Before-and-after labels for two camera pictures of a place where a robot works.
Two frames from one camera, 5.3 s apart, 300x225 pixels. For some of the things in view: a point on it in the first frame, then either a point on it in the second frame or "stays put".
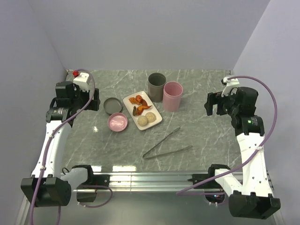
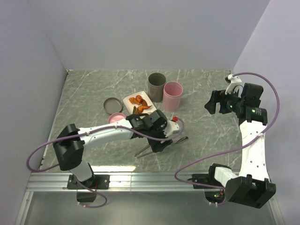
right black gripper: x=214 y=98 stays put
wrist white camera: x=81 y=81 → x=171 y=127
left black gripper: x=93 y=104 → x=156 y=145
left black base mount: x=101 y=180 stays put
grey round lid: x=112 y=105 stays put
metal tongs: x=145 y=157 → x=146 y=148
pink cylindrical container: x=172 y=96 stays put
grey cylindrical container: x=156 y=81 stays put
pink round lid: x=117 y=122 stays put
